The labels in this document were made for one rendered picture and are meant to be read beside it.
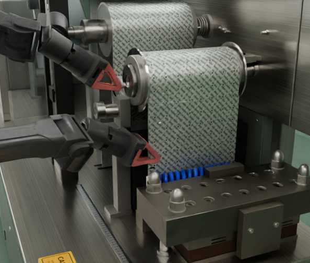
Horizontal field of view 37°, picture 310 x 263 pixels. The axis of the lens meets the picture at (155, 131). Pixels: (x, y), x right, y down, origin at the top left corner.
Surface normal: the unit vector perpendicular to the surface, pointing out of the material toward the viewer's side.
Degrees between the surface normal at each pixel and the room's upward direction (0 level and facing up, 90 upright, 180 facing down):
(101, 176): 0
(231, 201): 0
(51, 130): 36
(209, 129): 91
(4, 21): 28
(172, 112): 91
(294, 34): 90
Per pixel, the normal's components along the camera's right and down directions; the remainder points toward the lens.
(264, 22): -0.92, 0.13
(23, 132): 0.52, -0.67
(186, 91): 0.40, 0.29
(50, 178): 0.00, -0.95
